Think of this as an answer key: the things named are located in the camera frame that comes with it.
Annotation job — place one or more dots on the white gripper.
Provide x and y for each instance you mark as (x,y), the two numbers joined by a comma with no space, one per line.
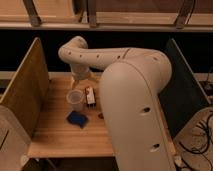
(90,96)

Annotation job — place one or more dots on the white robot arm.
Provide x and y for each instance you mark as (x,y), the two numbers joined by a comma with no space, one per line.
(129,86)

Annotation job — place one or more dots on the translucent ceramic cup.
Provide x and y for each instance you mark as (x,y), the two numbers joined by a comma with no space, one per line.
(76,99)

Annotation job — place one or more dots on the wooden left side panel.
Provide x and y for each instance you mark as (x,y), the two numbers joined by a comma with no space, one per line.
(22,100)

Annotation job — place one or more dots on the dark right side panel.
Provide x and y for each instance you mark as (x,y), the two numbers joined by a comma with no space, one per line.
(183,100)

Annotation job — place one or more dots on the wooden shelf rail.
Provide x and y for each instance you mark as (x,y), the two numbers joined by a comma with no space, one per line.
(111,15)

